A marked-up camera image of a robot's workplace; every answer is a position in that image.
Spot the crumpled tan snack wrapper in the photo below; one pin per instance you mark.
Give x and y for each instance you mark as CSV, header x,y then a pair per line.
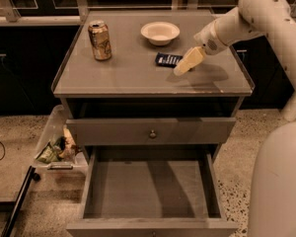
x,y
68,147

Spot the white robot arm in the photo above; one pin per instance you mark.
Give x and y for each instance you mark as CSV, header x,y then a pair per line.
x,y
272,210

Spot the black metal floor rail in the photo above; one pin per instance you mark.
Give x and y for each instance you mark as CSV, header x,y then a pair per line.
x,y
17,204

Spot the white metal window railing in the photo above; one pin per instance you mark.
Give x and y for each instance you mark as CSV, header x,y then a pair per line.
x,y
88,14

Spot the grey top drawer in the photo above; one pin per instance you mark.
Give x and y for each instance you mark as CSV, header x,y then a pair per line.
x,y
150,131

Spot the white table leg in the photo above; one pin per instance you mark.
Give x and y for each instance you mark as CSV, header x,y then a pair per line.
x,y
289,110

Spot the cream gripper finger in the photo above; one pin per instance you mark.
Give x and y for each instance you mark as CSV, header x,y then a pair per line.
x,y
192,57

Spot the clear plastic storage bin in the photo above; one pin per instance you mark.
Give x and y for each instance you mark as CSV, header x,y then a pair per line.
x,y
52,131

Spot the blue rxbar wrapper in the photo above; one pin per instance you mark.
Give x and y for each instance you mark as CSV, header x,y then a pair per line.
x,y
167,60

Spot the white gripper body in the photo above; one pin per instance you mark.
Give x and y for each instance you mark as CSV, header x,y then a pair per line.
x,y
207,39

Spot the green snack bag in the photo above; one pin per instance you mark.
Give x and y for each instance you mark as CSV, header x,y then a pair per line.
x,y
50,153

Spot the grey open middle drawer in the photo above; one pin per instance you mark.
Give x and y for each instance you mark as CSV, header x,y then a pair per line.
x,y
151,192

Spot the white paper bowl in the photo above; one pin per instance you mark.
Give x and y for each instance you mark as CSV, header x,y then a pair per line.
x,y
160,33

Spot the grey drawer cabinet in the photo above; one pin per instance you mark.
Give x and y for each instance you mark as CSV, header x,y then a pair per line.
x,y
130,85

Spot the tan soda can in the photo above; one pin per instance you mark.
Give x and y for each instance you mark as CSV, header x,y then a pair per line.
x,y
100,40

